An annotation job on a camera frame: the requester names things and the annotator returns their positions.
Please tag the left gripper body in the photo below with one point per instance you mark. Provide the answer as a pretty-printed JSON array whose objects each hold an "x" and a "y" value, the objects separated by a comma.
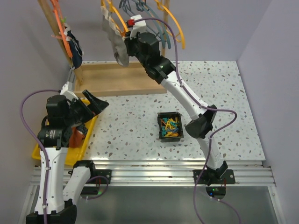
[{"x": 79, "y": 112}]

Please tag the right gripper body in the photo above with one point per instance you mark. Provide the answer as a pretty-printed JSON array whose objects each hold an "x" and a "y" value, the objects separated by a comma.
[{"x": 132, "y": 45}]

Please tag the navy striped underwear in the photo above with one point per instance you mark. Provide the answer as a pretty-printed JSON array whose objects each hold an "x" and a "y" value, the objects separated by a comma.
[{"x": 82, "y": 129}]

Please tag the grey underwear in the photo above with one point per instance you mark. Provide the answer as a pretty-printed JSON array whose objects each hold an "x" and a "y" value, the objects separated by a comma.
[{"x": 115, "y": 38}]

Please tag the rust orange underwear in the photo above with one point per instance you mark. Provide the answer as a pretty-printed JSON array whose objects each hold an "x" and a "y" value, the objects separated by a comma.
[{"x": 76, "y": 139}]

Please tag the teal hanger with grey underwear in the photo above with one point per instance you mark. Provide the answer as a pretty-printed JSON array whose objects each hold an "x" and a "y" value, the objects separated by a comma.
[{"x": 128, "y": 6}]

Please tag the blue-grey hanger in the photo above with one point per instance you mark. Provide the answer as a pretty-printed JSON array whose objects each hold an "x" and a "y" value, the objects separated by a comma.
[{"x": 155, "y": 27}]

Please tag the yellow plastic hanger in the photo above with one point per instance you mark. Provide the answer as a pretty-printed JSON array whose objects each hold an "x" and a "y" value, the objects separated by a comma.
[{"x": 164, "y": 6}]

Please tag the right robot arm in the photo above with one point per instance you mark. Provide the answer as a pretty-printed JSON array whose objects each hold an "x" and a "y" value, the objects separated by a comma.
[{"x": 145, "y": 47}]

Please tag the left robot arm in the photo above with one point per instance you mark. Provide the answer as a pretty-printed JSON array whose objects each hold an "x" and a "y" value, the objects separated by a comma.
[{"x": 57, "y": 201}]

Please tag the wooden hanger rack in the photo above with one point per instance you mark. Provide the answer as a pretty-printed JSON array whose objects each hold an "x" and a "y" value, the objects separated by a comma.
[{"x": 110, "y": 79}]

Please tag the navy underwear on orange hanger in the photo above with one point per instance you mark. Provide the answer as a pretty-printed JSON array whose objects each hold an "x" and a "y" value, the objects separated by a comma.
[{"x": 75, "y": 48}]

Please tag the orange hanger on rack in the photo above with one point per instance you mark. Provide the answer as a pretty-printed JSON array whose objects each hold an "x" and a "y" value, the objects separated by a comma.
[{"x": 61, "y": 26}]

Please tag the yellow plastic tray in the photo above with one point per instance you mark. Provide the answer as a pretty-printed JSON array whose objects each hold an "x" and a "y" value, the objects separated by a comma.
[{"x": 77, "y": 153}]

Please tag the black clip box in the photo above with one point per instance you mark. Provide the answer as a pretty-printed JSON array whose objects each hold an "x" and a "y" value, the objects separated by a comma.
[{"x": 170, "y": 126}]

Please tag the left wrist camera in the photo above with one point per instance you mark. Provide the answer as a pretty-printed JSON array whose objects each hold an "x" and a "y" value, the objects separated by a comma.
[{"x": 67, "y": 91}]

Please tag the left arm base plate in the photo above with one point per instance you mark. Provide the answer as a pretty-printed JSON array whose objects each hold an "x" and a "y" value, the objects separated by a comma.
[{"x": 98, "y": 183}]

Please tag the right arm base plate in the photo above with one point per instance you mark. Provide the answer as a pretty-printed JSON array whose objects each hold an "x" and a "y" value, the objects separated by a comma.
[{"x": 208, "y": 178}]

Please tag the aluminium rail frame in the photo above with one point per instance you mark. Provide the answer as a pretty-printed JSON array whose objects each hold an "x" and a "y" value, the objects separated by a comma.
[{"x": 165, "y": 173}]

